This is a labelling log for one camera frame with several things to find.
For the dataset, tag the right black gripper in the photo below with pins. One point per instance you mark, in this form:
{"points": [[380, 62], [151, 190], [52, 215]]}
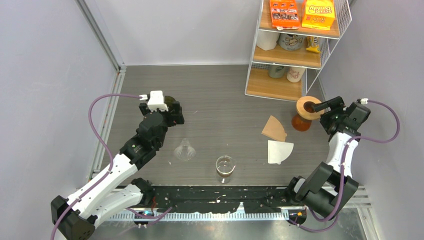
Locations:
{"points": [[337, 104]]}

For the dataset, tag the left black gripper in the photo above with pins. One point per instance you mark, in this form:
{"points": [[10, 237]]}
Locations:
{"points": [[174, 119]]}

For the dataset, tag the clear glass dripper cone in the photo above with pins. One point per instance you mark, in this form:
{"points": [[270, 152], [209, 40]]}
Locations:
{"points": [[185, 151]]}

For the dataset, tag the wooden ring dripper holder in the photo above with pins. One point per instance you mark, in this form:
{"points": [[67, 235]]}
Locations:
{"points": [[304, 107]]}

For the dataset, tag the white paper coffee filter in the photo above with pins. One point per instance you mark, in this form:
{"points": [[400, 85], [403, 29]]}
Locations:
{"points": [[278, 151]]}

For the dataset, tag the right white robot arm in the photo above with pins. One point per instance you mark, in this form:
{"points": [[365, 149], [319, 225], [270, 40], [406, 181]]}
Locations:
{"points": [[330, 186]]}

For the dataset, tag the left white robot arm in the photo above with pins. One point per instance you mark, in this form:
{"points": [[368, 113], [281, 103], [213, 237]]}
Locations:
{"points": [[79, 214]]}

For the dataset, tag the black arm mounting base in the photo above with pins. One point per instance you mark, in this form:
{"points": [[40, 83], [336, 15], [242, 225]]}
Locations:
{"points": [[219, 199]]}

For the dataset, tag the dark green glass dripper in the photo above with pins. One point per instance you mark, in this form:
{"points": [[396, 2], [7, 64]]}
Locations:
{"points": [[168, 100]]}

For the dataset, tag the glass beaker with coffee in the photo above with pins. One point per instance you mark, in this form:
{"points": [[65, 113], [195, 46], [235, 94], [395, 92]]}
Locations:
{"points": [[224, 168]]}

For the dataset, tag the brown paper coffee filter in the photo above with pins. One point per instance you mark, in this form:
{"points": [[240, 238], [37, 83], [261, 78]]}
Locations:
{"points": [[274, 130]]}

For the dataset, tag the orange glass carafe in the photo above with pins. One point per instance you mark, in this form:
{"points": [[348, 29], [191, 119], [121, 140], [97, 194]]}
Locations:
{"points": [[300, 124]]}

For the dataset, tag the white printed cup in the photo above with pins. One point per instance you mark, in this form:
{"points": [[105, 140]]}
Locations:
{"points": [[294, 74]]}

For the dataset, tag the yellow snack packet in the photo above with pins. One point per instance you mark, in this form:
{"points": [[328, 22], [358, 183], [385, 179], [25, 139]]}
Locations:
{"points": [[313, 44]]}

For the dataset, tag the grey green cup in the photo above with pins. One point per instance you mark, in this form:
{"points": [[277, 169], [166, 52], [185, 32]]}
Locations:
{"points": [[276, 71]]}

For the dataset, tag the grey printed mug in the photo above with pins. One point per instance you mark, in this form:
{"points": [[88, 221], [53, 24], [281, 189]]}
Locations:
{"points": [[291, 42]]}

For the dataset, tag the yellow scrub daddy box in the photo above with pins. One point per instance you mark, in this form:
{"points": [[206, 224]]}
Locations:
{"points": [[318, 14]]}

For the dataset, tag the orange snack box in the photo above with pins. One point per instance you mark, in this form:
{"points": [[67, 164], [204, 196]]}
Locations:
{"points": [[284, 14]]}

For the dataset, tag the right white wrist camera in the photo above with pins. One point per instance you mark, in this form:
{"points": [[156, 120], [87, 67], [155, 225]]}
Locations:
{"points": [[363, 101]]}

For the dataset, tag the white wire wooden shelf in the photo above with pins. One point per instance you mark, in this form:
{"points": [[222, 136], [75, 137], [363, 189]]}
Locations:
{"points": [[260, 84]]}

